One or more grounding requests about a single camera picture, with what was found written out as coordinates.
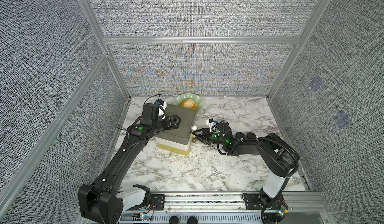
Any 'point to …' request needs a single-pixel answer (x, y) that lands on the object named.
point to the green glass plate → (180, 98)
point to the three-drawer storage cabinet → (177, 140)
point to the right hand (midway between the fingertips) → (192, 131)
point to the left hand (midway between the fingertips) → (176, 118)
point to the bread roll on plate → (189, 103)
